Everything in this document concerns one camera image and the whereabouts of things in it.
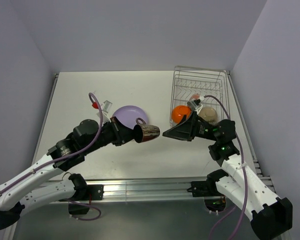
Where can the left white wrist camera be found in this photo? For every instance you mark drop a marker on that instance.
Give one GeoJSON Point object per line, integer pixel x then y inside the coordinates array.
{"type": "Point", "coordinates": [105, 108]}

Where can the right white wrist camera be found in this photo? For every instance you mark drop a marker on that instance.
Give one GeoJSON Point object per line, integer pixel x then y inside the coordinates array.
{"type": "Point", "coordinates": [195, 104]}

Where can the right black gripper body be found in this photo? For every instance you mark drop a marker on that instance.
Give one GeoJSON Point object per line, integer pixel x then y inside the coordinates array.
{"type": "Point", "coordinates": [204, 129]}

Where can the purple plastic plate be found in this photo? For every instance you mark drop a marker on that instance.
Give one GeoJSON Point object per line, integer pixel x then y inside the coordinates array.
{"type": "Point", "coordinates": [131, 115]}

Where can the aluminium mounting rail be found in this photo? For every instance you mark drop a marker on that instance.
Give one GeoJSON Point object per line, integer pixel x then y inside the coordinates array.
{"type": "Point", "coordinates": [153, 189]}

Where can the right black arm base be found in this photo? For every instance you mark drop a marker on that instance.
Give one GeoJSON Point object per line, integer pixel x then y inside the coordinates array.
{"type": "Point", "coordinates": [213, 200]}

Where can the dark brown mug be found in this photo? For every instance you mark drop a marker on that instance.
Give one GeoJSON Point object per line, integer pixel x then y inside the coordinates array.
{"type": "Point", "coordinates": [143, 132]}

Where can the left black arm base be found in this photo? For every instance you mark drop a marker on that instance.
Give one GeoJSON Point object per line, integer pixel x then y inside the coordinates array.
{"type": "Point", "coordinates": [92, 193]}

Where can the wire dish rack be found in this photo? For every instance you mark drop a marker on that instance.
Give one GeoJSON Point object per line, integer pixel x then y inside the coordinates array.
{"type": "Point", "coordinates": [188, 81]}

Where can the pink coffee mug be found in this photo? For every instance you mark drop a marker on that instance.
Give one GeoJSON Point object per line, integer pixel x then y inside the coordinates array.
{"type": "Point", "coordinates": [194, 97]}

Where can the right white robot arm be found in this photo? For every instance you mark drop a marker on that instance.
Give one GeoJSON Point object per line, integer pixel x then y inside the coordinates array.
{"type": "Point", "coordinates": [269, 214]}

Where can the beige ceramic bowl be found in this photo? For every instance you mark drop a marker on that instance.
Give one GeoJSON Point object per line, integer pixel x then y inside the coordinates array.
{"type": "Point", "coordinates": [208, 114]}

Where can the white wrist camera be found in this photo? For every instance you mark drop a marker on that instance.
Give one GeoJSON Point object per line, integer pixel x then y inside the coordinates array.
{"type": "Point", "coordinates": [195, 104]}
{"type": "Point", "coordinates": [105, 108]}

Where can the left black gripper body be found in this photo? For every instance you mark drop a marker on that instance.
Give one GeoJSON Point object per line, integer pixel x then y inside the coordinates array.
{"type": "Point", "coordinates": [116, 134]}

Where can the orange white bowl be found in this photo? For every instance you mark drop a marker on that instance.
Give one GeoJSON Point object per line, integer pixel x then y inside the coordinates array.
{"type": "Point", "coordinates": [179, 112]}

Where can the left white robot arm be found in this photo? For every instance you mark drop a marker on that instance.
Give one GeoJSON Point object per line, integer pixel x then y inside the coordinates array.
{"type": "Point", "coordinates": [23, 193]}

